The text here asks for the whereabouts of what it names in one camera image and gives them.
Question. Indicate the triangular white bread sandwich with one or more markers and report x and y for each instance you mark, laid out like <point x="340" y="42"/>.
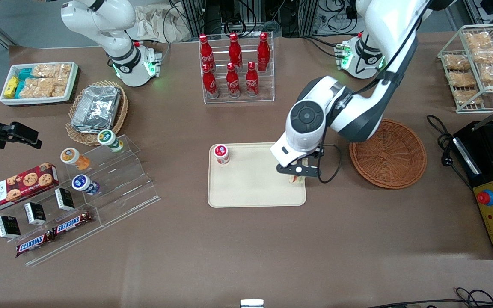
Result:
<point x="298" y="180"/>

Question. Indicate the yellow snack packet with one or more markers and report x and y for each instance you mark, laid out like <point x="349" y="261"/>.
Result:
<point x="11" y="87"/>

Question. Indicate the red Walkers cookie box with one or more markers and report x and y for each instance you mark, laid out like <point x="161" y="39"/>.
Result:
<point x="15" y="188"/>

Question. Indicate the light oval wicker basket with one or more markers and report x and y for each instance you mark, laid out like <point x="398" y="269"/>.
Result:
<point x="75" y="136"/>

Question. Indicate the clear acrylic bottle rack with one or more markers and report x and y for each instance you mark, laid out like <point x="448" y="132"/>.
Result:
<point x="268" y="85"/>

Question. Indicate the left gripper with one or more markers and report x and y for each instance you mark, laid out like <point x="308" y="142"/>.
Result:
<point x="316" y="154"/>

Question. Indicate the red lid yogurt cup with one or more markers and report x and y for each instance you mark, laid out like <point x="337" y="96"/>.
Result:
<point x="221" y="153"/>

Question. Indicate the green lid yogurt cup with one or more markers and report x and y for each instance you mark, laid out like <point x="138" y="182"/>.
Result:
<point x="108" y="139"/>

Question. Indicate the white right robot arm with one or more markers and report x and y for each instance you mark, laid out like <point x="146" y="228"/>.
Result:
<point x="109" y="25"/>

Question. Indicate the black countertop appliance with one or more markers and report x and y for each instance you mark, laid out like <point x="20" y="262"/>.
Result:
<point x="484" y="154"/>

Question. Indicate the blue lid yogurt cup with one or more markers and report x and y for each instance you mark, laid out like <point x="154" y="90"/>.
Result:
<point x="83" y="184"/>

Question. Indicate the aluminium frame post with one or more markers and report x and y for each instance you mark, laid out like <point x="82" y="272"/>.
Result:
<point x="193" y="13"/>

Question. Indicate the orange lid yogurt cup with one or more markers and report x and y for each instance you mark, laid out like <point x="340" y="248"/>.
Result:
<point x="73" y="157"/>

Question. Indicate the small black snack box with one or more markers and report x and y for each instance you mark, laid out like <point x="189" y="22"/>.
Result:
<point x="8" y="226"/>
<point x="64" y="199"/>
<point x="35" y="213"/>

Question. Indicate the brown round wicker basket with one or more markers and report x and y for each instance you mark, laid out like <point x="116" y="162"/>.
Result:
<point x="392" y="158"/>

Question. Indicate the beige plastic tray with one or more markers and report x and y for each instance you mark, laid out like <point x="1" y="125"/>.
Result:
<point x="246" y="184"/>

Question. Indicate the silver foil container stack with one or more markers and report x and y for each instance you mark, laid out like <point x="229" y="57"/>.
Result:
<point x="96" y="107"/>

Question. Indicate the teal snack packet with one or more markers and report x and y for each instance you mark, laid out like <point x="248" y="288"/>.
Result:
<point x="26" y="74"/>
<point x="19" y="89"/>

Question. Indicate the clear acrylic stepped stand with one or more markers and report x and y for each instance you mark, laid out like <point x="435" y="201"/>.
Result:
<point x="122" y="184"/>

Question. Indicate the white rectangular snack bin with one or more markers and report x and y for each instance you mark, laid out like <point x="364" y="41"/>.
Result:
<point x="71" y="85"/>

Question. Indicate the Snickers chocolate bar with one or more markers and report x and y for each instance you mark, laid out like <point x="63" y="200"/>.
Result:
<point x="72" y="223"/>
<point x="33" y="244"/>

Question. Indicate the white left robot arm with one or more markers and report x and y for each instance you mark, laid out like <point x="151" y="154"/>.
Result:
<point x="370" y="107"/>

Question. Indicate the crumpled beige cloth bag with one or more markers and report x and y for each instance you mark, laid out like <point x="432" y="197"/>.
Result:
<point x="152" y="23"/>

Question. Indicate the clear rice cracker bag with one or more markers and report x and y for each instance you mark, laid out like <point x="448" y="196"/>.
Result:
<point x="43" y="87"/>
<point x="51" y="70"/>

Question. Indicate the red Coca-Cola bottle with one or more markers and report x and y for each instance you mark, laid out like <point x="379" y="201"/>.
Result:
<point x="263" y="52"/>
<point x="210" y="83"/>
<point x="233" y="82"/>
<point x="252" y="81"/>
<point x="206" y="53"/>
<point x="235" y="51"/>

